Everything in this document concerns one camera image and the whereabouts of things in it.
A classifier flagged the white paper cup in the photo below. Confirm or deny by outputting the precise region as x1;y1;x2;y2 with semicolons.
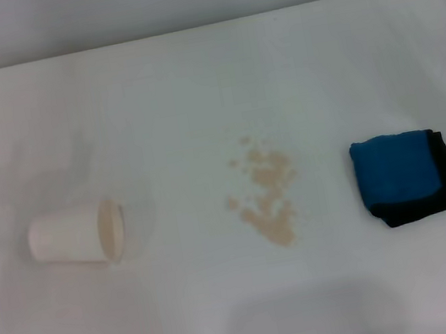
23;195;133;279

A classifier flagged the blue rag with black trim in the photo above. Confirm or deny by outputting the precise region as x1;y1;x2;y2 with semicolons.
345;123;446;248

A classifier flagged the brown water stain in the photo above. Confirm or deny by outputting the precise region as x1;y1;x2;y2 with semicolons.
214;128;310;257

